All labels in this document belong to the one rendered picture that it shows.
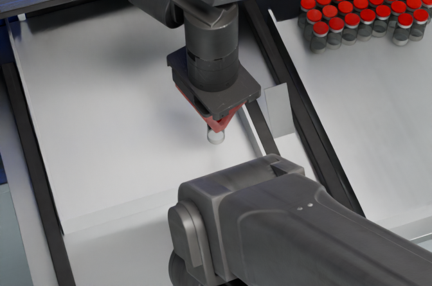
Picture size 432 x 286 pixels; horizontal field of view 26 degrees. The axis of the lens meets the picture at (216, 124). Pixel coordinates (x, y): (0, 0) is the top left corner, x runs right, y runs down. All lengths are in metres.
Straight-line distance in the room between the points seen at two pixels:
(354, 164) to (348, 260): 0.72
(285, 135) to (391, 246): 0.73
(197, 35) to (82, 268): 0.33
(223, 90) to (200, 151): 0.17
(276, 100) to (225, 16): 0.24
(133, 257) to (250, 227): 0.59
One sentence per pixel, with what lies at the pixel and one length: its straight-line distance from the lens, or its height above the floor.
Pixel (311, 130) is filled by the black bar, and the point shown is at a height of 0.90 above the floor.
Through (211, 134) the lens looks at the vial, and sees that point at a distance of 1.13.
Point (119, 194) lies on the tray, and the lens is 1.16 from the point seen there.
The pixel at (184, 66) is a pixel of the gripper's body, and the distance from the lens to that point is 1.06.
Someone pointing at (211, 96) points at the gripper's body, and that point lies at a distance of 1.03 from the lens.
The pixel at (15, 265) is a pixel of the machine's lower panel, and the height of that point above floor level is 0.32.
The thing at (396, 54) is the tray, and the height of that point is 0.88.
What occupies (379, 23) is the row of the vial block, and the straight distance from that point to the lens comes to 1.28.
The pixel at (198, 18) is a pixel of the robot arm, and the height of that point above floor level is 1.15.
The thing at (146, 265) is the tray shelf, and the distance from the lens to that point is 1.12.
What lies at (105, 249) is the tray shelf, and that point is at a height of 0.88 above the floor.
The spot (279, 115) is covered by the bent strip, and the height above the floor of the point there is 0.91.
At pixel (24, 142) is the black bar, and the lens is 1.20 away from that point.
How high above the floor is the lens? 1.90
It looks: 57 degrees down
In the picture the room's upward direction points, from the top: straight up
